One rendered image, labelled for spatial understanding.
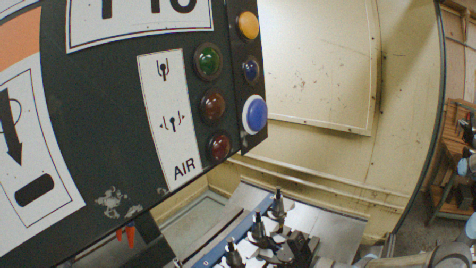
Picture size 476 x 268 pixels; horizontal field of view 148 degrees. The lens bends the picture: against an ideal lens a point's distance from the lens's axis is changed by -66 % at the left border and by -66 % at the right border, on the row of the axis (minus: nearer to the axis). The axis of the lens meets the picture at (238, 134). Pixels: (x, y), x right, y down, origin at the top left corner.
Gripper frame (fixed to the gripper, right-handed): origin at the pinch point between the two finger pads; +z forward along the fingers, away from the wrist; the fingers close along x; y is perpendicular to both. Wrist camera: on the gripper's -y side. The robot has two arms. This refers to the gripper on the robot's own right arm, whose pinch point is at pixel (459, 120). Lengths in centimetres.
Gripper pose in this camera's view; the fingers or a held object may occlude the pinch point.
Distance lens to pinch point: 129.6
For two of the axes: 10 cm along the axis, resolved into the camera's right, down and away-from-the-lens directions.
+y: 2.2, 9.2, 3.3
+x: 8.9, -0.5, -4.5
